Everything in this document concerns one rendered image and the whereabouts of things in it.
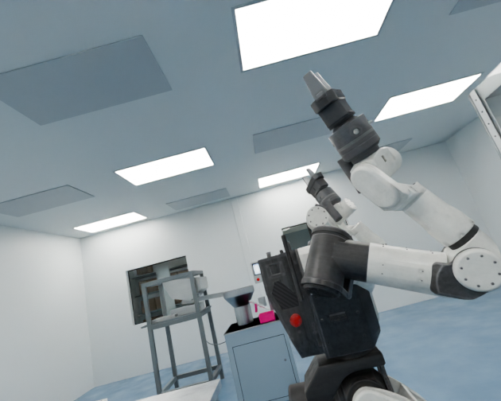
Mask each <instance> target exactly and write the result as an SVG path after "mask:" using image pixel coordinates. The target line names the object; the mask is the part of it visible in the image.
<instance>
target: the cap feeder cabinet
mask: <svg viewBox="0 0 501 401"><path fill-rule="evenodd" d="M224 337H225V341H226V346H227V352H228V356H229V360H230V364H231V371H232V375H233V379H234V383H235V390H236V394H237V398H238V401H286V400H289V392H288V388H289V385H290V384H294V383H300V382H301V381H300V378H299V375H298V372H297V366H296V363H295V360H294V357H293V351H292V349H291V345H290V342H289V337H288V334H287V332H286V331H285V329H284V327H283V325H282V323H281V321H280V320H279V318H278V316H277V314H276V313H275V321H270V322H267V323H263V324H261V323H260V320H259V317H255V318H254V321H253V322H251V323H250V324H247V325H241V326H238V324H237V322H236V323H234V324H231V325H230V326H229V328H228V329H227V331H226V332H225V333H224Z"/></svg>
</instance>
